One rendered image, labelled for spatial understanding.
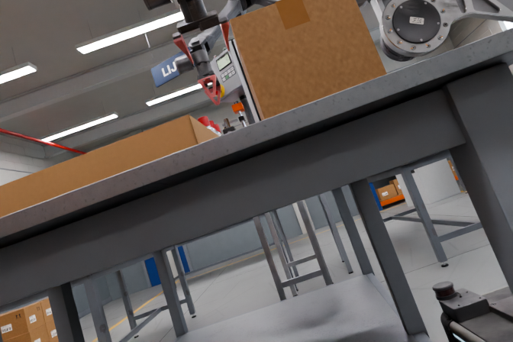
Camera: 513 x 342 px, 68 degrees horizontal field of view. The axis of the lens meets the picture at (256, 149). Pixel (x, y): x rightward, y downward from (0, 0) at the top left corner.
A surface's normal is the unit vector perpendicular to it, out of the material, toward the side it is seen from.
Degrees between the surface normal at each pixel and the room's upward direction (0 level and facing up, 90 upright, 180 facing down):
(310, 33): 90
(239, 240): 90
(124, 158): 90
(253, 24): 90
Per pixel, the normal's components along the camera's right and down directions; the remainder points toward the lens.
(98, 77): -0.06, -0.15
